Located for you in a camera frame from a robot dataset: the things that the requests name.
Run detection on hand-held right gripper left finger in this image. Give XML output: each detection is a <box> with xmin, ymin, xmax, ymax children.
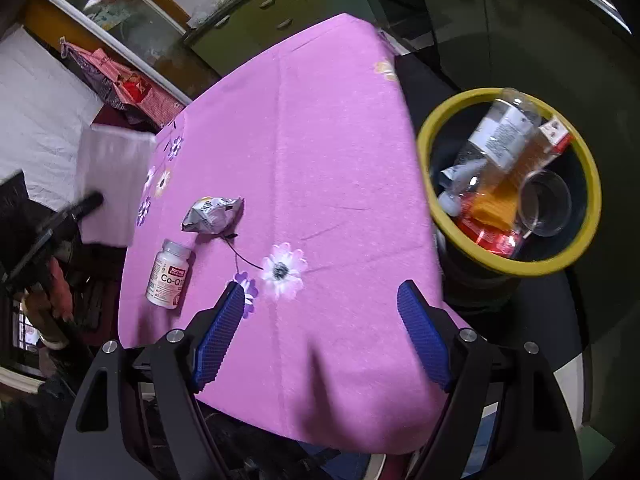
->
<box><xmin>54</xmin><ymin>281</ymin><xmax>247</xmax><ymax>480</ymax></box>

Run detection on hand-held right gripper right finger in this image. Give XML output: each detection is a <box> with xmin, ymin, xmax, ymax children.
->
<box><xmin>396</xmin><ymin>280</ymin><xmax>585</xmax><ymax>480</ymax></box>

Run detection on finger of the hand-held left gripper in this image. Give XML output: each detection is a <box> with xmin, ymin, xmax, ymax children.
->
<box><xmin>47</xmin><ymin>193</ymin><xmax>105</xmax><ymax>231</ymax></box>

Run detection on white paper napkin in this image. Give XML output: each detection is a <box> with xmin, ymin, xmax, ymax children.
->
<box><xmin>75</xmin><ymin>125</ymin><xmax>157</xmax><ymax>249</ymax></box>

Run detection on white supplement bottle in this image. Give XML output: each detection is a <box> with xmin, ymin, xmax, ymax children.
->
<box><xmin>145</xmin><ymin>240</ymin><xmax>192</xmax><ymax>307</ymax></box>

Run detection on silver snack wrapper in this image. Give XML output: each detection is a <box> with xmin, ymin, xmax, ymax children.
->
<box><xmin>181</xmin><ymin>195</ymin><xmax>245</xmax><ymax>236</ymax></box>

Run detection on red soda can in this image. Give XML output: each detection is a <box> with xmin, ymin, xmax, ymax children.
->
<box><xmin>455</xmin><ymin>195</ymin><xmax>526</xmax><ymax>261</ymax></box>

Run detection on orange ridged plastic piece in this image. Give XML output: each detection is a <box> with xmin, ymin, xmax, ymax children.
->
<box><xmin>470</xmin><ymin>145</ymin><xmax>544</xmax><ymax>229</ymax></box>

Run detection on yellow-rimmed trash bin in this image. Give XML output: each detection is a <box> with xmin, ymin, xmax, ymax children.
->
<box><xmin>416</xmin><ymin>87</ymin><xmax>603</xmax><ymax>311</ymax></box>

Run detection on clear plastic cup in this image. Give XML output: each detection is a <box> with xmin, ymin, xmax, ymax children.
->
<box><xmin>517</xmin><ymin>170</ymin><xmax>573</xmax><ymax>238</ymax></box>

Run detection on clear plastic bottle white label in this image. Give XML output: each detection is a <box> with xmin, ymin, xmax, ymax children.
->
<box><xmin>442</xmin><ymin>87</ymin><xmax>544</xmax><ymax>196</ymax></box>

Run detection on red and white drink carton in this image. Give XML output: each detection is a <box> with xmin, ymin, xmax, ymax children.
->
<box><xmin>537</xmin><ymin>115</ymin><xmax>574</xmax><ymax>166</ymax></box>

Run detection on person's left hand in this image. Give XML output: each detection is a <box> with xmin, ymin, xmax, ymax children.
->
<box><xmin>21</xmin><ymin>259</ymin><xmax>77</xmax><ymax>352</ymax></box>

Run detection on red checked apron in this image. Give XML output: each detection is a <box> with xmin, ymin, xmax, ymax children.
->
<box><xmin>60</xmin><ymin>37</ymin><xmax>189</xmax><ymax>129</ymax></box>

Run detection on sliding glass door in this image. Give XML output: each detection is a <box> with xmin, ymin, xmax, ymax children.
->
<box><xmin>34</xmin><ymin>0</ymin><xmax>222</xmax><ymax>92</ymax></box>

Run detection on pink floral tablecloth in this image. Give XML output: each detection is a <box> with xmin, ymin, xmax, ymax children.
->
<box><xmin>117</xmin><ymin>12</ymin><xmax>464</xmax><ymax>459</ymax></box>

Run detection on green base cabinets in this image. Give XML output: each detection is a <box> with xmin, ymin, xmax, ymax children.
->
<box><xmin>182</xmin><ymin>0</ymin><xmax>392</xmax><ymax>77</ymax></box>

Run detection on dark base cabinets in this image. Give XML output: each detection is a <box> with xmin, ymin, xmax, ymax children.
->
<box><xmin>350</xmin><ymin>0</ymin><xmax>640</xmax><ymax>111</ymax></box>

